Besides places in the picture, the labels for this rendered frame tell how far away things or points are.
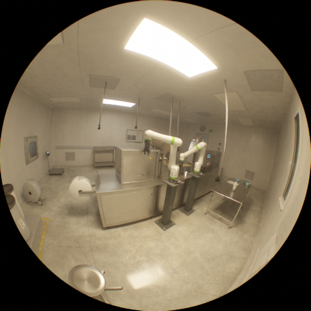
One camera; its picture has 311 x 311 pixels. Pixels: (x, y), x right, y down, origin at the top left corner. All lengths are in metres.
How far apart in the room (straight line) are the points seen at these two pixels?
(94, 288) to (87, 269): 0.21
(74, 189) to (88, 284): 1.34
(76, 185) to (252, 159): 6.16
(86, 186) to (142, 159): 1.01
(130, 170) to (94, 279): 1.53
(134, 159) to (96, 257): 1.62
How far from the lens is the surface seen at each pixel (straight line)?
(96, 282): 1.18
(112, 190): 1.55
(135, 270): 1.64
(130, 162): 1.65
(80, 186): 1.80
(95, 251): 1.83
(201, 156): 2.26
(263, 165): 5.72
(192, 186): 2.26
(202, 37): 1.40
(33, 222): 2.42
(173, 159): 1.68
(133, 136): 5.70
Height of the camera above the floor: 1.56
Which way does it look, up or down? 10 degrees down
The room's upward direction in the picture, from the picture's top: 6 degrees clockwise
